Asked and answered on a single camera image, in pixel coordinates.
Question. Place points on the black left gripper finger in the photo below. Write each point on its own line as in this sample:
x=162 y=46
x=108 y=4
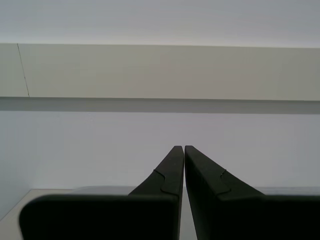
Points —
x=250 y=217
x=100 y=217

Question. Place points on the beige horizontal wall panel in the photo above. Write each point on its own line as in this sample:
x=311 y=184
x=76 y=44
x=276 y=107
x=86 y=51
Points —
x=160 y=72

